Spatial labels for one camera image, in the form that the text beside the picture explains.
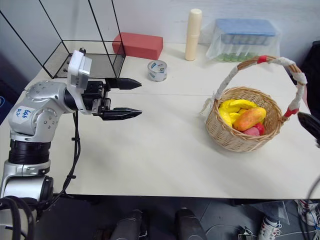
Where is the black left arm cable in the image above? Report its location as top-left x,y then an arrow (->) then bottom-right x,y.
37,111 -> 82,213

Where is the red foam block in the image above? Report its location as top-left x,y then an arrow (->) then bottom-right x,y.
111,31 -> 164,60

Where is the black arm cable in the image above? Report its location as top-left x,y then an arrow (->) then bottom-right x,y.
37,111 -> 82,213
301,174 -> 320,240

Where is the black chair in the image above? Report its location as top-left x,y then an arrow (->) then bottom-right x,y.
301,40 -> 320,111

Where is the pink peach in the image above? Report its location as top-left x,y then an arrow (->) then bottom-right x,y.
242,126 -> 261,137

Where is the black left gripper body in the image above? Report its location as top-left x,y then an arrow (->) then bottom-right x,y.
81,80 -> 112,117

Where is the clear packing tape roll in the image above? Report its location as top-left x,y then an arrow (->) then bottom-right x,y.
147,59 -> 168,82

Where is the tube box with blue lid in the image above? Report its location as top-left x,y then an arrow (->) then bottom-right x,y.
214,18 -> 278,62

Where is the orange mango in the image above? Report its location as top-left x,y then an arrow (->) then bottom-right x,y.
233,107 -> 267,132

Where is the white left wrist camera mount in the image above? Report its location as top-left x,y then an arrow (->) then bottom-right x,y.
66,48 -> 93,91

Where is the dark rounded shape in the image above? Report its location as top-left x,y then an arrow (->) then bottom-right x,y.
109,209 -> 148,240

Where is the black wire mesh rack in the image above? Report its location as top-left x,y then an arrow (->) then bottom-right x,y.
0,0 -> 126,80

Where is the red apple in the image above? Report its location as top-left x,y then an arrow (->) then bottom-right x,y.
254,122 -> 266,136

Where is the thick black hose bundle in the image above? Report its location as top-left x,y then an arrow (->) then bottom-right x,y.
0,196 -> 36,240

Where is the white sneaker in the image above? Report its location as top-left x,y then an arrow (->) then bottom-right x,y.
294,199 -> 317,225
257,216 -> 282,240

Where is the wicker basket with taped handle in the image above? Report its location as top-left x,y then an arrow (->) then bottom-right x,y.
199,55 -> 308,153

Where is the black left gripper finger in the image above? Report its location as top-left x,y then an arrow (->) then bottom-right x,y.
104,77 -> 143,91
101,107 -> 143,122

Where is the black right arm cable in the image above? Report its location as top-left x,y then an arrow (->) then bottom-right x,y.
301,174 -> 320,240

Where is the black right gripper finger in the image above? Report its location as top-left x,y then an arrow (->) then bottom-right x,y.
297,111 -> 320,148

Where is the cream cylindrical bottle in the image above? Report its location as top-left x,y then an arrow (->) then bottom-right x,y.
185,8 -> 203,62

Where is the yellow banana bunch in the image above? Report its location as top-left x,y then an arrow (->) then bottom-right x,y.
218,99 -> 257,128

